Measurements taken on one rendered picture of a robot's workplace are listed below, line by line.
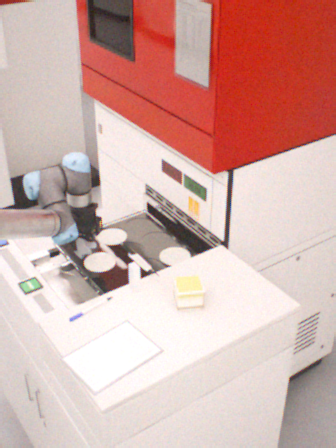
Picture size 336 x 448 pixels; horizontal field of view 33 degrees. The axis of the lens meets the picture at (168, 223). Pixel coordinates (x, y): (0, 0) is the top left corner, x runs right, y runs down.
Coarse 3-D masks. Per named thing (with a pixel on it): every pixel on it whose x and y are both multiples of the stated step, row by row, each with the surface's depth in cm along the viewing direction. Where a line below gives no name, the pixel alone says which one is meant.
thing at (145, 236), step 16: (112, 224) 201; (128, 224) 202; (144, 224) 202; (96, 240) 193; (128, 240) 193; (144, 240) 193; (160, 240) 193; (176, 240) 193; (128, 256) 186; (144, 256) 186; (192, 256) 186; (96, 272) 179; (112, 272) 179; (128, 272) 179; (144, 272) 179; (112, 288) 172
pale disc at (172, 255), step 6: (162, 252) 188; (168, 252) 188; (174, 252) 188; (180, 252) 188; (186, 252) 188; (162, 258) 185; (168, 258) 185; (174, 258) 185; (180, 258) 185; (186, 258) 185; (168, 264) 182; (174, 264) 182
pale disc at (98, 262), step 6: (102, 252) 187; (90, 258) 185; (96, 258) 185; (102, 258) 185; (108, 258) 185; (114, 258) 185; (84, 264) 182; (90, 264) 182; (96, 264) 182; (102, 264) 182; (108, 264) 182; (114, 264) 182; (96, 270) 180; (102, 270) 180
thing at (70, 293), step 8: (48, 280) 179; (56, 280) 179; (64, 280) 179; (56, 288) 175; (64, 288) 175; (72, 288) 175; (64, 296) 172; (72, 296) 172; (80, 296) 172; (72, 304) 169
